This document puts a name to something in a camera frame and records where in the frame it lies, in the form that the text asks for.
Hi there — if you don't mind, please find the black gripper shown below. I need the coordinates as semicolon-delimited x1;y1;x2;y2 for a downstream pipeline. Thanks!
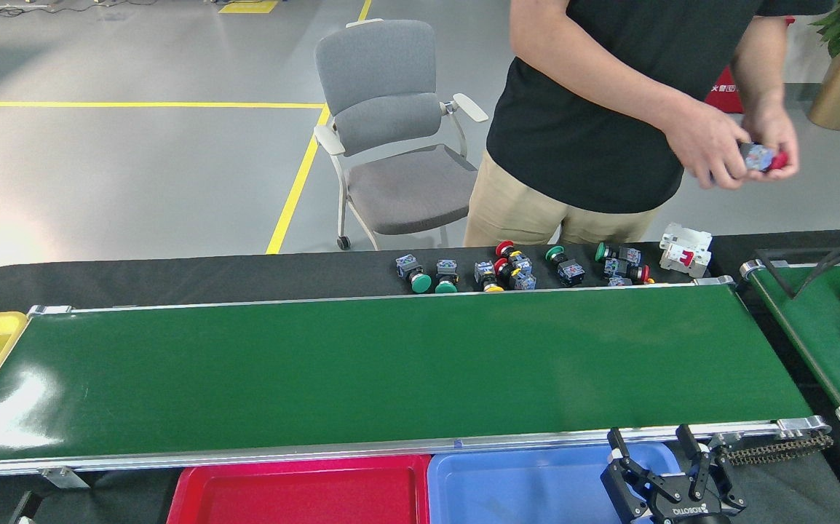
601;424;747;524

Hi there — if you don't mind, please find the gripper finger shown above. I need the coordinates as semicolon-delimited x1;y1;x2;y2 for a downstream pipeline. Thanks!
8;491;35;524

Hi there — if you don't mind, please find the red and yellow button switch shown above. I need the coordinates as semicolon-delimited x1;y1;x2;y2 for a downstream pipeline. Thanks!
603;258;656;286
494;258;537;292

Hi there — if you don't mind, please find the small green push button switch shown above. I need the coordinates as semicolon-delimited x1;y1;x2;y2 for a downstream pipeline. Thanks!
595;242;643;266
545;245;587;288

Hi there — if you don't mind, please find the blue plastic tray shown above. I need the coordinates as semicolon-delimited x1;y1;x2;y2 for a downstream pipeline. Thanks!
427;442;683;524

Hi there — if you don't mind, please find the green feeder conveyor belt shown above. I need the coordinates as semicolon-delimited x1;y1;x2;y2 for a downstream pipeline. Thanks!
739;258;840;428

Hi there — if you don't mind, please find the red plastic tray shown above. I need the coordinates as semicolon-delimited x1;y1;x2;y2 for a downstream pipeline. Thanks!
167;454;432;524

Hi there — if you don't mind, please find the wide green conveyor belt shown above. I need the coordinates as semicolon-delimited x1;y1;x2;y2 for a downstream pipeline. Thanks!
0;275;833;490

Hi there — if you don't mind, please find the person's right hand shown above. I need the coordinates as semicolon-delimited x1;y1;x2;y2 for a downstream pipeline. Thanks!
662;108;752;190

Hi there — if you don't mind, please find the person's left hand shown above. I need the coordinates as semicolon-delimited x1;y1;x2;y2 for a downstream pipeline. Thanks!
740;99;801;183

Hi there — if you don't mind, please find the person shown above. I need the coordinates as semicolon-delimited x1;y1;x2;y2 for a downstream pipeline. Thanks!
461;0;836;248

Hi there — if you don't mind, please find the grey office chair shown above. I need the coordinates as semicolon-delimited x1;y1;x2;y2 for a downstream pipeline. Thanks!
313;18;490;252

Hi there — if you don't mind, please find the conveyor drive chain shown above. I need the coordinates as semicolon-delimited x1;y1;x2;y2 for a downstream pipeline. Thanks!
718;433;834;467

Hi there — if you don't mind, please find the black cable bundle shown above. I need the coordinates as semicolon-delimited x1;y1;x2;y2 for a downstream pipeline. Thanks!
757;229;840;300

